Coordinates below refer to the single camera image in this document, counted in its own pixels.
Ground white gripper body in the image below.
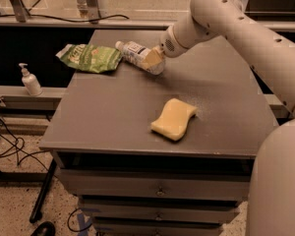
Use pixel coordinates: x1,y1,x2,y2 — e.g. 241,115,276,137
159,26,188,58

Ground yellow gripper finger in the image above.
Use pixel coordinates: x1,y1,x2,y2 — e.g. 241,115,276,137
143,45,164,71

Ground green jalapeno chip bag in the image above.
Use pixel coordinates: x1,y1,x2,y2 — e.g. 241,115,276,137
56,44,122,74

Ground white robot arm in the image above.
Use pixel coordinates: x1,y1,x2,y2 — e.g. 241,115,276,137
156,0,295,236

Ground white pump dispenser bottle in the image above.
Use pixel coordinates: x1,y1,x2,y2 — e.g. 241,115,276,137
19,63,42,96

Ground yellow sponge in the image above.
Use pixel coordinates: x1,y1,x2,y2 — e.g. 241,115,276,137
150,98,198,142

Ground grey drawer cabinet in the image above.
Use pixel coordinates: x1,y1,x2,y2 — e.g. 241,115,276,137
41,38,277,236

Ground black stand leg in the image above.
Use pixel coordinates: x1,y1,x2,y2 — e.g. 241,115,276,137
29,160,57,223

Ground metal window frame rail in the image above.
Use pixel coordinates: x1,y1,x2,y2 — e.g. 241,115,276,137
0,0,295,31

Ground black cable on ledge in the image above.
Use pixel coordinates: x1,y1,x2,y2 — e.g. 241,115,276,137
0,0,131,25

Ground black floor cables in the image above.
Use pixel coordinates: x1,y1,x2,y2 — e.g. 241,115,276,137
0,108,52,172

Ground black cable under cabinet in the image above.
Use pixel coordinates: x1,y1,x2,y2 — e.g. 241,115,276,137
66,207,93,233

